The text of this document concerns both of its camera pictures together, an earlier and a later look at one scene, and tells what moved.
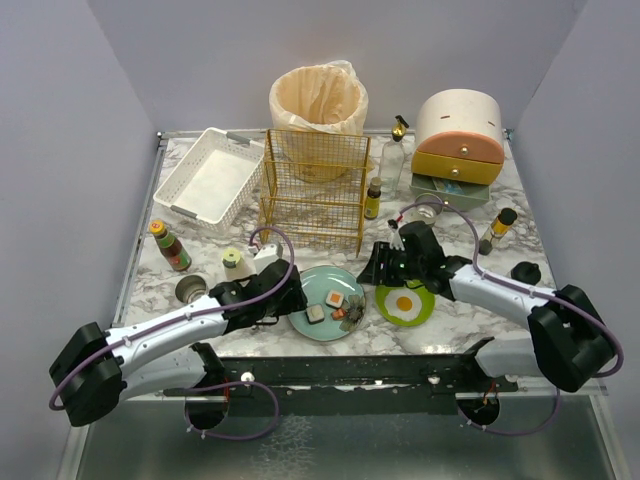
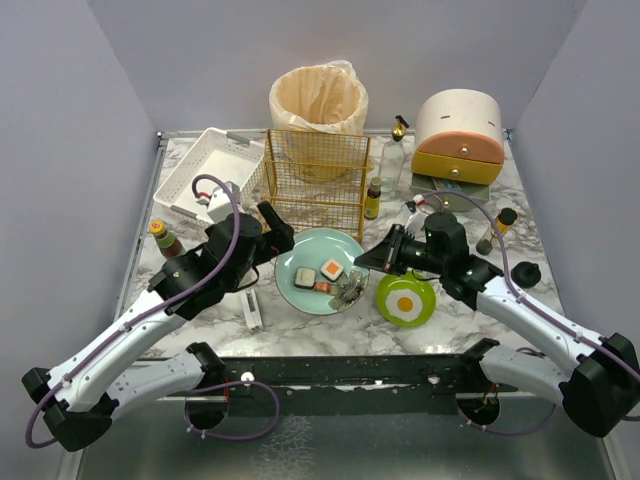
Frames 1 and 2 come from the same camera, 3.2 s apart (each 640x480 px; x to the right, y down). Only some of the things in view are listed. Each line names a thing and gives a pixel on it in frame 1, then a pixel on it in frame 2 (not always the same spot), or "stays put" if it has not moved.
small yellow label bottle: x=372 y=204 stays put
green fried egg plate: x=407 y=305 stays put
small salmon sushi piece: x=338 y=314 to x=322 y=287
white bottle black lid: x=527 y=272 stays put
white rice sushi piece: x=314 y=313 to x=305 y=277
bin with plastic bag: x=319 y=114 stays put
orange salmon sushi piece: x=334 y=298 to x=331 y=270
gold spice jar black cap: x=499 y=228 stays put
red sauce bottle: x=171 y=248 stays put
